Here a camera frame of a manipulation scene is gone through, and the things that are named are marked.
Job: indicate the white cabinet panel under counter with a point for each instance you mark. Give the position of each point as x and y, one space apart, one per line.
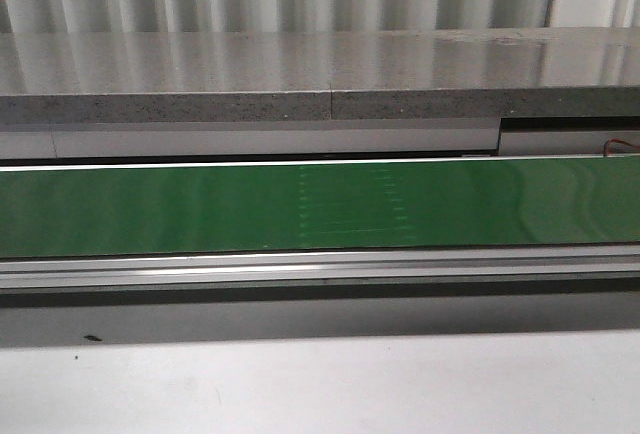
410 137

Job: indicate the grey speckled stone counter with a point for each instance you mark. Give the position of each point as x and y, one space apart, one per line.
147 77

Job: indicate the green conveyor belt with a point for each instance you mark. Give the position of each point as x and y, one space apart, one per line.
184 209

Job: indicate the aluminium conveyor frame rail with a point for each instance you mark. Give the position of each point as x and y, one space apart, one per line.
322 268

